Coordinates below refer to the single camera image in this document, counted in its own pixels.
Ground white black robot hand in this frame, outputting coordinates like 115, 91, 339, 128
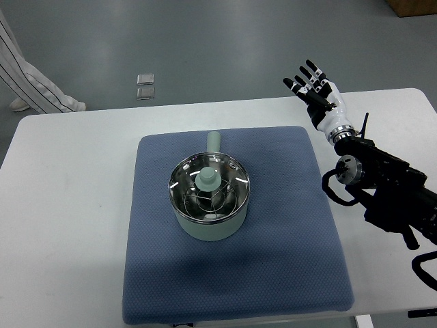
283, 60, 357, 145

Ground glass lid green knob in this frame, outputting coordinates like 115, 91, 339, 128
169, 152, 251, 225

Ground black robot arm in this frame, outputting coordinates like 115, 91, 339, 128
322, 125, 436, 250

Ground green pot steel interior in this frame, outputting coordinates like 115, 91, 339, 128
173, 131, 247, 241

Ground brown cardboard box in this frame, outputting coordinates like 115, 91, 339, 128
386, 0, 437, 18

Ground blue mesh cushion mat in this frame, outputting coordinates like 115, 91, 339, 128
122, 126, 354, 325

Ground lower metal floor plate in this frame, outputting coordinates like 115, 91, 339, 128
137, 87, 155, 100

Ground metal floor plate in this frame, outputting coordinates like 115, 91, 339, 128
137, 87, 155, 100
137, 73, 154, 85

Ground upper metal floor plate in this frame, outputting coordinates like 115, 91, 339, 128
137, 73, 154, 85

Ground white table leg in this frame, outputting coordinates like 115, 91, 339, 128
354, 314, 374, 328

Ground person leg striped trousers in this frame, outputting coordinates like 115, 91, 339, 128
1, 15, 86, 114

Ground white shoe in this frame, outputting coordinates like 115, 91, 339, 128
9, 98, 30, 112

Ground wire steaming rack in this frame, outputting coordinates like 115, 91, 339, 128
183, 185, 238, 221

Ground black bracket under table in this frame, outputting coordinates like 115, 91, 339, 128
408, 308, 437, 318

